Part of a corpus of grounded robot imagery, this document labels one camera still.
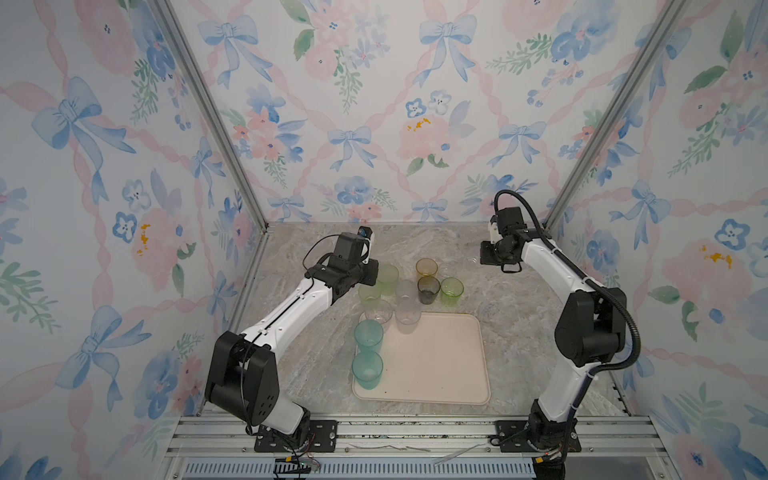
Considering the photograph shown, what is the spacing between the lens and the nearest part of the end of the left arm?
0.60 m

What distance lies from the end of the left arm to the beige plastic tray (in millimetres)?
269

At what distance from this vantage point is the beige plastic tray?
2.67ft
